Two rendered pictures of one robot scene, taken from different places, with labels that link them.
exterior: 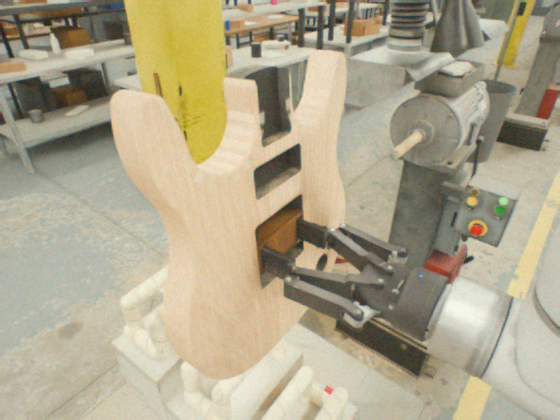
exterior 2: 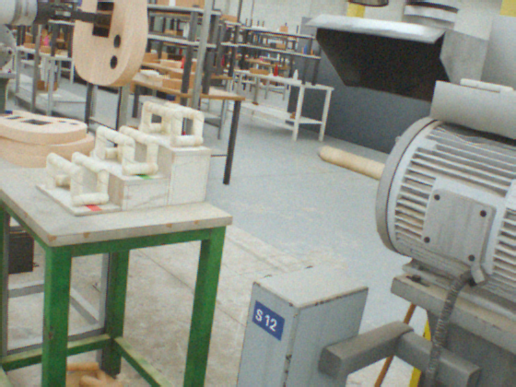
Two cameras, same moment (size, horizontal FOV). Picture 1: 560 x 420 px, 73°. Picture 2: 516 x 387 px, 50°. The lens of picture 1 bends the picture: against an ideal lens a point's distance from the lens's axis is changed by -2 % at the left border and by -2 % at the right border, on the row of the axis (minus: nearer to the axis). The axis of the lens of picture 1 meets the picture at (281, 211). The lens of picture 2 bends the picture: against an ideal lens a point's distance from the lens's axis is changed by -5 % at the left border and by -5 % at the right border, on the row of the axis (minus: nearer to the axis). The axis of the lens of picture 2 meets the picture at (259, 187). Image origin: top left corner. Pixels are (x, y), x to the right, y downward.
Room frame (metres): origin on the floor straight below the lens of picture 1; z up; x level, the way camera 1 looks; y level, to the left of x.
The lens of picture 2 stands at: (1.11, -1.51, 1.45)
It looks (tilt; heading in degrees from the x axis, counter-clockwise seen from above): 14 degrees down; 98
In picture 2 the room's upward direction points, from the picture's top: 9 degrees clockwise
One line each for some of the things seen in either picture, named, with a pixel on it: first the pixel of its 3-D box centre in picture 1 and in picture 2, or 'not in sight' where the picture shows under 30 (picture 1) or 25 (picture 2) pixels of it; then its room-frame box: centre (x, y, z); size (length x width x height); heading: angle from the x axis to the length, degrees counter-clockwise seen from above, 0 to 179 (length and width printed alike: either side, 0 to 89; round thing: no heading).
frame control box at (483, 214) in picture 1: (481, 206); (340, 373); (1.18, -0.74, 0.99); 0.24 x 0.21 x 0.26; 141
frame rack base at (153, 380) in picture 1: (188, 342); (164, 166); (0.57, 0.22, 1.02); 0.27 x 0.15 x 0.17; 145
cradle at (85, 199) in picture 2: (323, 399); (90, 198); (0.46, -0.09, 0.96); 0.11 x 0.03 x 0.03; 55
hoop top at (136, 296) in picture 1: (161, 278); (182, 111); (0.59, 0.26, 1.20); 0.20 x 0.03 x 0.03; 144
